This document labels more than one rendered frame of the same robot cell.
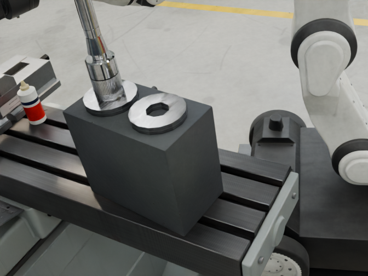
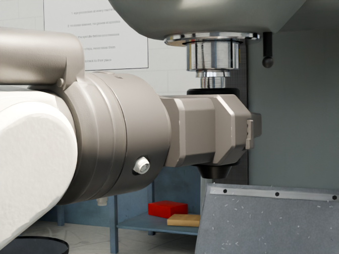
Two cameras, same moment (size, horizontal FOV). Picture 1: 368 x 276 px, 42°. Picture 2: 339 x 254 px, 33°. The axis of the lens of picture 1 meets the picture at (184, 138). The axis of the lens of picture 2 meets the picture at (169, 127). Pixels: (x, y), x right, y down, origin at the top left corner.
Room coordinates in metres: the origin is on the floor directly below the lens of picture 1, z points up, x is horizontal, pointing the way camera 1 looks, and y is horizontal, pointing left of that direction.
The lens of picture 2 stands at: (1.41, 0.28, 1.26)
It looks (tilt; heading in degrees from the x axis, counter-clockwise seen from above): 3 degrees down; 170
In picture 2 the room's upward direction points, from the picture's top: 1 degrees counter-clockwise
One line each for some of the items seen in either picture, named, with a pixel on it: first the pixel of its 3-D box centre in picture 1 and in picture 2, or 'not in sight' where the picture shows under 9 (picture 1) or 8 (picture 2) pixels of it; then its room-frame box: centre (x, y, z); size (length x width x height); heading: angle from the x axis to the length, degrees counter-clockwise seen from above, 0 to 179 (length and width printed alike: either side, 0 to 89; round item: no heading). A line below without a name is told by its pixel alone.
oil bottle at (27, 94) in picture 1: (30, 101); not in sight; (0.94, 0.33, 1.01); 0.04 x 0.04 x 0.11
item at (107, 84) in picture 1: (105, 78); not in sight; (0.66, 0.10, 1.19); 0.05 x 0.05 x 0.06
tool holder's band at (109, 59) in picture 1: (100, 59); not in sight; (0.66, 0.10, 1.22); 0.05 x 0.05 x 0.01
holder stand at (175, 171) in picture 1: (145, 149); not in sight; (0.63, 0.07, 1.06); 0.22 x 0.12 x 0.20; 47
